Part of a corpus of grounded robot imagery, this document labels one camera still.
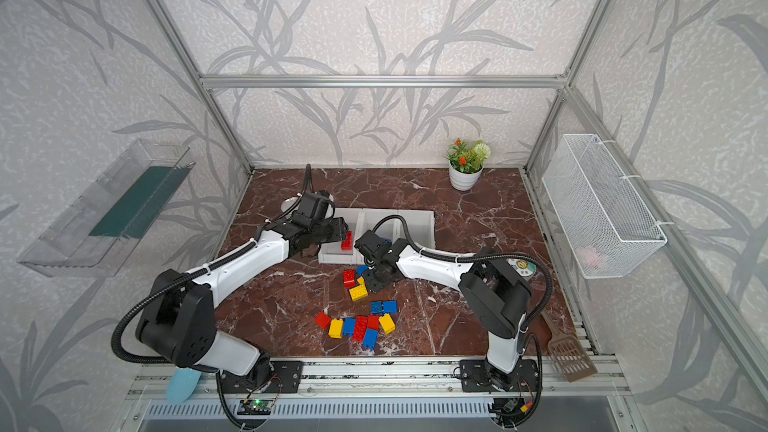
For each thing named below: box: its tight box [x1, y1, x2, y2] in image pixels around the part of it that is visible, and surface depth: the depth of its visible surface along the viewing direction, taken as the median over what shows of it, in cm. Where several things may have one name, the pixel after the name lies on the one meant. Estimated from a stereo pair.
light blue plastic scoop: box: [166, 367, 203, 404], surface depth 74 cm
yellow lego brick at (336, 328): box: [328, 318, 344, 339], surface depth 81 cm
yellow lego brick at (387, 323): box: [379, 313, 396, 335], surface depth 82 cm
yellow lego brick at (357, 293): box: [349, 285, 369, 301], surface depth 88 cm
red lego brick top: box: [343, 270, 357, 288], surface depth 91 cm
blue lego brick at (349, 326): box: [343, 318, 356, 337], surface depth 82 cm
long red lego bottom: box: [352, 315, 369, 343], surface depth 82 cm
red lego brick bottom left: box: [314, 311, 332, 329], surface depth 85 cm
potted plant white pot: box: [444, 138, 491, 191], surface depth 107 cm
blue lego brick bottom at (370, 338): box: [363, 328, 379, 351], surface depth 79 cm
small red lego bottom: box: [367, 314, 380, 331], surface depth 82 cm
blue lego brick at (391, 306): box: [383, 300, 399, 313], surface depth 86 cm
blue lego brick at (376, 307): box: [370, 301, 383, 315], surface depth 86 cm
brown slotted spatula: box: [541, 308, 598, 383], surface depth 79 cm
